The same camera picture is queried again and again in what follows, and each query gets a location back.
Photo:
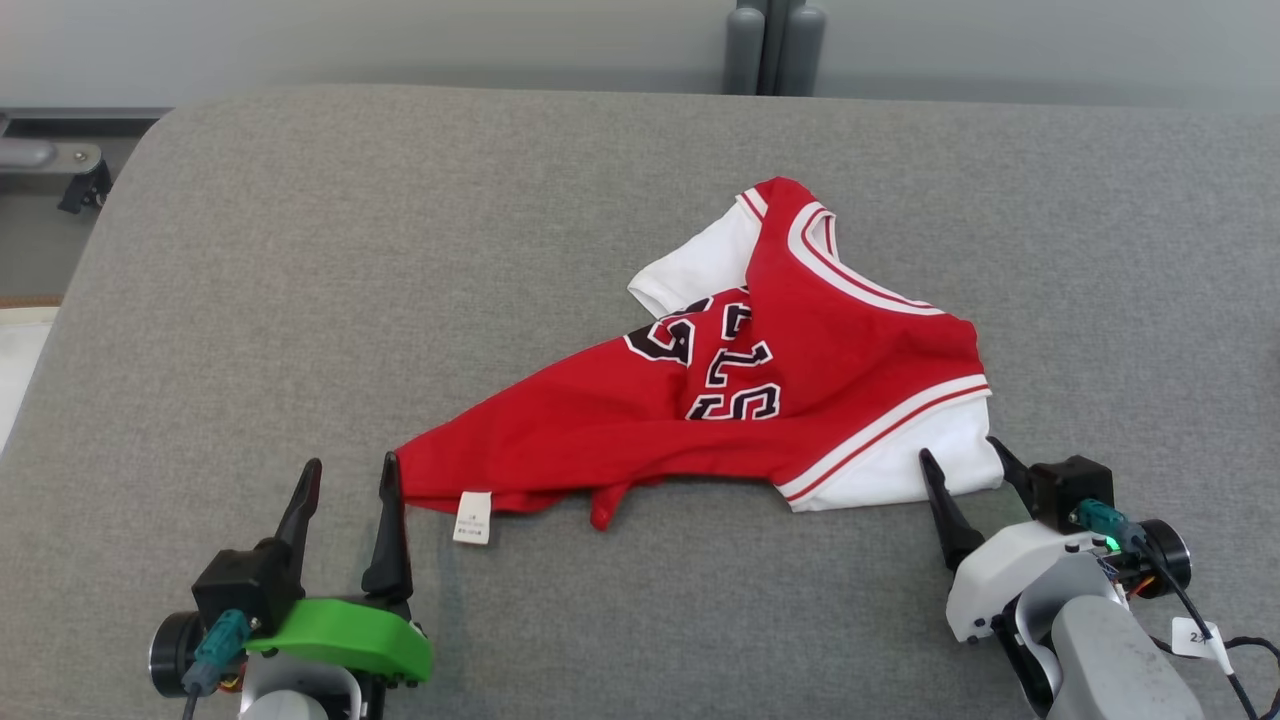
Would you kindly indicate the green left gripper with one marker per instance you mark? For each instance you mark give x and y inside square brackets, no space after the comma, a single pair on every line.
[345,640]

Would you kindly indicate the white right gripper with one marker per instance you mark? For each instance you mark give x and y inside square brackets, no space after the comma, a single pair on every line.
[1010,575]

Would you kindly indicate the red basketball jersey with number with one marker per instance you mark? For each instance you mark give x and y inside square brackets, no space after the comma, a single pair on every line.
[850,340]

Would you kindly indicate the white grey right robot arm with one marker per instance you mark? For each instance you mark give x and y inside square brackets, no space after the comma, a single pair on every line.
[1110,655]

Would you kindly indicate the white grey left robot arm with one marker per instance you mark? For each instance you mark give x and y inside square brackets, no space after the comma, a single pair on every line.
[295,695]

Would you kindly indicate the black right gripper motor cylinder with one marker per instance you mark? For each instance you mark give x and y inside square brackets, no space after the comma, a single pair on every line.
[1160,560]

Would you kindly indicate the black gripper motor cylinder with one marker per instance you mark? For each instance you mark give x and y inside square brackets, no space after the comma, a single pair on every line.
[1160,560]
[172,655]

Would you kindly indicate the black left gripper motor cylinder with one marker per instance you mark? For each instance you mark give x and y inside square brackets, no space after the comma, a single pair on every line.
[172,655]

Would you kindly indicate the black caster wheel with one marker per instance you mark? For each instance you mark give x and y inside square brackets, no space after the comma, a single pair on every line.
[88,188]

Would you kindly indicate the grey metal stand foot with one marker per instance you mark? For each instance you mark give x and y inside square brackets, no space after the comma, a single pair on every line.
[50,155]

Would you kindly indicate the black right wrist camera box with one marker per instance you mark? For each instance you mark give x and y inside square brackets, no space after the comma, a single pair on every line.
[1070,492]

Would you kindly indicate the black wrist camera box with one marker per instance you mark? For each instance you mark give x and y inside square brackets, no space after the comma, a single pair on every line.
[1070,492]
[245,590]

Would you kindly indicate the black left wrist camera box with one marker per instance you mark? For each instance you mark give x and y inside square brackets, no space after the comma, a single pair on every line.
[245,590]

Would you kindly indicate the grey vertical frame post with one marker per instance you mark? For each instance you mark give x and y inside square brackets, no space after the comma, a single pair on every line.
[775,45]

